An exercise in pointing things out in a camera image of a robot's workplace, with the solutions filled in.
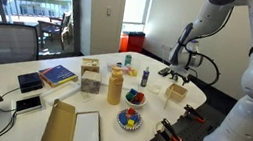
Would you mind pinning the wooden box with holes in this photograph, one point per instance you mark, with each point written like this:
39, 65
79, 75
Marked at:
90, 66

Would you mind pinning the small clear plastic container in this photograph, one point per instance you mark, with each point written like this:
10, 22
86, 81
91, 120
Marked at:
154, 88

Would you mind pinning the plate with blue markings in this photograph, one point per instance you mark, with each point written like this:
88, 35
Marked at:
128, 128

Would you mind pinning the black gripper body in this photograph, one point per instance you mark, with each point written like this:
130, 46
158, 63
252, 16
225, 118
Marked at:
179, 76

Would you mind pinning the black phone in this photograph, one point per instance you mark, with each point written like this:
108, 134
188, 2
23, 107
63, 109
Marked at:
28, 103

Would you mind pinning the white light switch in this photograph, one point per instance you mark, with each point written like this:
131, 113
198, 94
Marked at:
108, 11

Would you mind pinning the small printed card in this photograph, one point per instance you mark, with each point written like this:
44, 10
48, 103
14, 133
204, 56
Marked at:
86, 96

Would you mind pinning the wooden patio chair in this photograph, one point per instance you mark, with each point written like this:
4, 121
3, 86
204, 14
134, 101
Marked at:
53, 29

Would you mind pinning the blue book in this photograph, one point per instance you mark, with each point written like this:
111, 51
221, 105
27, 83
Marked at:
58, 74

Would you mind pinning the green toy block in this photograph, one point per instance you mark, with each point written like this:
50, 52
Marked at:
129, 96

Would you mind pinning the yellow bottle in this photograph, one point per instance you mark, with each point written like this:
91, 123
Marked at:
115, 89

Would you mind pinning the orange bin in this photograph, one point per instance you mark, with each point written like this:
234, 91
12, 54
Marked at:
123, 43

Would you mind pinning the red bin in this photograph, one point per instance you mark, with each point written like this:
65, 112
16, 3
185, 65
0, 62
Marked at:
136, 41

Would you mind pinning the yellow sponge block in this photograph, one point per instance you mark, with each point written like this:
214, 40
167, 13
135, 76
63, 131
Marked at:
132, 72

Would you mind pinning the blue bottle white cap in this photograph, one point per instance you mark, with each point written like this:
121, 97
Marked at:
145, 78

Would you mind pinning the white phone pad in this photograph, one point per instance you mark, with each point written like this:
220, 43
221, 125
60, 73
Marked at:
44, 104

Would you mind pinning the long white flat box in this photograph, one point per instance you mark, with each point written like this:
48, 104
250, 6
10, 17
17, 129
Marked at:
62, 93

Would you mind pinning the red toy block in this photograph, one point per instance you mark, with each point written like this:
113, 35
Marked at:
139, 98
131, 111

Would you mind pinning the yellow toy block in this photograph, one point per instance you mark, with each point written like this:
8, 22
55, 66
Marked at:
130, 123

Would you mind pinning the small wooden tray box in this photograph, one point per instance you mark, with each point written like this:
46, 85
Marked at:
180, 94

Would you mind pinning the black mounting plate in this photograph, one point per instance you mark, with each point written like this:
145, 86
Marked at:
190, 137

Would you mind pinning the small black box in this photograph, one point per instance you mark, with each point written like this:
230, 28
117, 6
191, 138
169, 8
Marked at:
30, 82

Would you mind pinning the green can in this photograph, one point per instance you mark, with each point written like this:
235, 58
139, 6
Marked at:
128, 60

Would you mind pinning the white bowl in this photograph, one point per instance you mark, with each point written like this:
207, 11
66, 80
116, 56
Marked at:
135, 104

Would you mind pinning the blue toy block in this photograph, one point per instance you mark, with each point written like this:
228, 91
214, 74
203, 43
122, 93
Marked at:
123, 118
133, 91
135, 118

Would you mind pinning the open brown cardboard box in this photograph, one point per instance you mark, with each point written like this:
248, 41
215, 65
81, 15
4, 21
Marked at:
59, 127

